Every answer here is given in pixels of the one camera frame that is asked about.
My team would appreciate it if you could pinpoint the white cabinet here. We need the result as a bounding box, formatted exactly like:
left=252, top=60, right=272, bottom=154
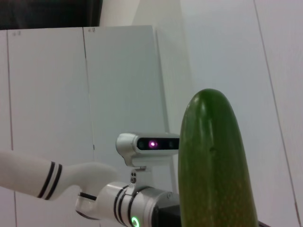
left=0, top=25, right=197, bottom=227

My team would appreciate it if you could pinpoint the green cucumber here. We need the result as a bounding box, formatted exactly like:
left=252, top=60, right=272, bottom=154
left=178, top=88, right=258, bottom=227

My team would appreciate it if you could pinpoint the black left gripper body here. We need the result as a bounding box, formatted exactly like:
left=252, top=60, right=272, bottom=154
left=152, top=204, right=180, bottom=227

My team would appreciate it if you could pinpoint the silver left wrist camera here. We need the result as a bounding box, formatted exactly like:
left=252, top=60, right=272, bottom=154
left=116, top=132, right=180, bottom=171

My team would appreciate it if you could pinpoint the dark window opening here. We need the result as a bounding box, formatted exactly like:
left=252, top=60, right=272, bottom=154
left=0, top=0, right=104, bottom=30

